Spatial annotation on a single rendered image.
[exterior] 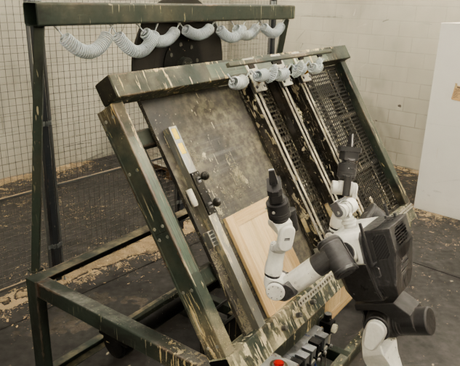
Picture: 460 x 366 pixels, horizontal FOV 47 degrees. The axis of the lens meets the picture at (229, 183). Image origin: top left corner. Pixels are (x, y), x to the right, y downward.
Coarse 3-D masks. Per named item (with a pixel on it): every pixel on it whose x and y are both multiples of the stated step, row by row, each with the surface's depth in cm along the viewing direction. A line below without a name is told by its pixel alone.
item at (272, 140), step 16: (272, 64) 270; (272, 80) 273; (256, 96) 279; (256, 112) 281; (272, 128) 280; (272, 144) 280; (288, 160) 281; (288, 176) 279; (288, 192) 282; (304, 192) 282; (304, 208) 278; (320, 240) 278
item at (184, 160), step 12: (168, 132) 230; (180, 156) 229; (180, 168) 231; (192, 168) 231; (192, 180) 229; (204, 216) 230; (216, 216) 232; (216, 228) 229; (228, 252) 230; (228, 264) 229; (240, 276) 230; (240, 288) 228; (240, 300) 230; (252, 300) 230; (252, 312) 228; (252, 324) 230; (264, 324) 231
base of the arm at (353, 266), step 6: (324, 240) 204; (330, 240) 203; (342, 240) 211; (318, 246) 206; (348, 252) 207; (348, 264) 198; (354, 264) 199; (342, 270) 198; (348, 270) 198; (354, 270) 202; (336, 276) 200; (342, 276) 202
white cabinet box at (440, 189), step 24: (456, 24) 538; (456, 48) 543; (456, 72) 549; (432, 96) 571; (456, 96) 554; (432, 120) 577; (456, 120) 560; (432, 144) 583; (456, 144) 566; (432, 168) 589; (456, 168) 572; (432, 192) 596; (456, 192) 578; (456, 216) 584
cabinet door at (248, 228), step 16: (256, 208) 257; (240, 224) 244; (256, 224) 253; (240, 240) 241; (256, 240) 249; (272, 240) 258; (240, 256) 239; (256, 256) 245; (288, 256) 262; (256, 272) 241; (256, 288) 239; (272, 304) 242
